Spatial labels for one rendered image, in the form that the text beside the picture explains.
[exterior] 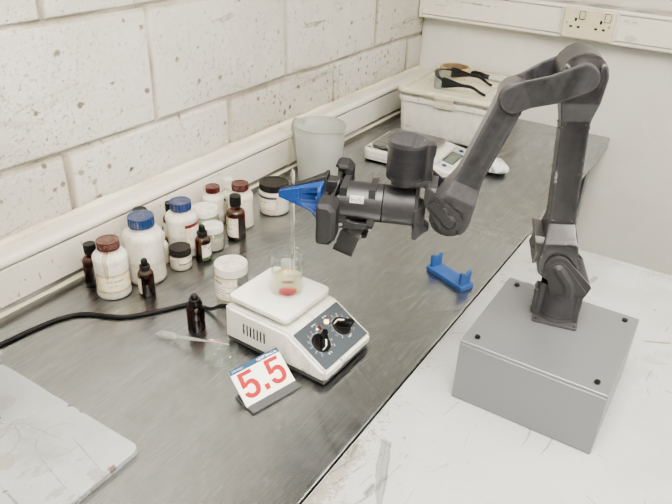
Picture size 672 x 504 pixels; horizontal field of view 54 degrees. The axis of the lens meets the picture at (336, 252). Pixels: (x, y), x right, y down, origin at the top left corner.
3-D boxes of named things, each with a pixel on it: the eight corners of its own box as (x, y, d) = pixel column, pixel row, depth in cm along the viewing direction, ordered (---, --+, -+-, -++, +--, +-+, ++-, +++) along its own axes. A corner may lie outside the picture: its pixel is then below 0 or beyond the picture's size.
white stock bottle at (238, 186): (259, 223, 145) (258, 182, 140) (242, 232, 141) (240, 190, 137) (240, 216, 148) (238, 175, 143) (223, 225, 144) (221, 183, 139)
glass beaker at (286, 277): (264, 289, 107) (263, 245, 103) (292, 280, 110) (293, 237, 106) (282, 307, 103) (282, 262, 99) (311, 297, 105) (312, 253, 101)
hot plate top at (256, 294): (331, 292, 108) (331, 287, 108) (286, 326, 99) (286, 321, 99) (274, 268, 114) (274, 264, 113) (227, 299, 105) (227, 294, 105)
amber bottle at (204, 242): (193, 261, 130) (190, 226, 126) (200, 254, 133) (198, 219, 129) (207, 264, 129) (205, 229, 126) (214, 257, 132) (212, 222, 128)
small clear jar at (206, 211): (218, 242, 137) (216, 213, 134) (190, 241, 137) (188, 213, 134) (221, 229, 142) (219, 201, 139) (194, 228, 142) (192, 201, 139)
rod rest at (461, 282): (473, 287, 126) (476, 271, 124) (460, 292, 124) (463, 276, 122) (437, 264, 133) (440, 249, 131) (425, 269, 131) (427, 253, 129)
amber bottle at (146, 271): (157, 289, 121) (154, 254, 117) (153, 298, 118) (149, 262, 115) (142, 288, 121) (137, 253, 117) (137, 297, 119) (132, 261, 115)
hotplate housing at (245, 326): (370, 346, 109) (373, 306, 105) (324, 389, 99) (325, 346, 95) (266, 300, 119) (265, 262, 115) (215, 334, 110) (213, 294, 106)
